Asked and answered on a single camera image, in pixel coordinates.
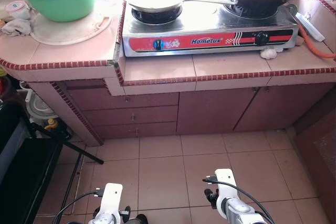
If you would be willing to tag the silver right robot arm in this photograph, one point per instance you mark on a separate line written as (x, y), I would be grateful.
(239, 211)

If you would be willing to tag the brown kitchen cabinet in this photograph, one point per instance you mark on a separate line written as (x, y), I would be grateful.
(210, 108)

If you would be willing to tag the black metal stand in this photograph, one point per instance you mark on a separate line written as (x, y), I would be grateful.
(21, 171)

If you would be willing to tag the white object with yellow fitting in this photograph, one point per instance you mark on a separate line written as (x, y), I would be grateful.
(39, 109)

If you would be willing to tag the steel and red gas stove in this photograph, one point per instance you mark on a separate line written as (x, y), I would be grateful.
(210, 30)

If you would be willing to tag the round white cutting board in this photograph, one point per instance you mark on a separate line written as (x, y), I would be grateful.
(73, 32)

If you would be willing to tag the white rectangular plastic tool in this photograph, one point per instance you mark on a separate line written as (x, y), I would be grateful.
(310, 27)

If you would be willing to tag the black wok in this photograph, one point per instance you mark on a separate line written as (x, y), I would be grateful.
(262, 4)

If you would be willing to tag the white crumpled cloth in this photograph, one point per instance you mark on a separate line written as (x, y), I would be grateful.
(18, 27)

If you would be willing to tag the green plastic basin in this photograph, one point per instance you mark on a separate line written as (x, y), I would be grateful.
(58, 6)

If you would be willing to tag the small pink lidded cup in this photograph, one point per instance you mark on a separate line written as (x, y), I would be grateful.
(16, 10)

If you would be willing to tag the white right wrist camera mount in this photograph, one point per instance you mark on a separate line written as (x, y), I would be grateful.
(226, 182)

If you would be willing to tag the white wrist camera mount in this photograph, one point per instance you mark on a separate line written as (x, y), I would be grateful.
(112, 195)
(226, 182)

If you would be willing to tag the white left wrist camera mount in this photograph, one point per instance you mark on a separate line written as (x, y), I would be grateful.
(112, 195)

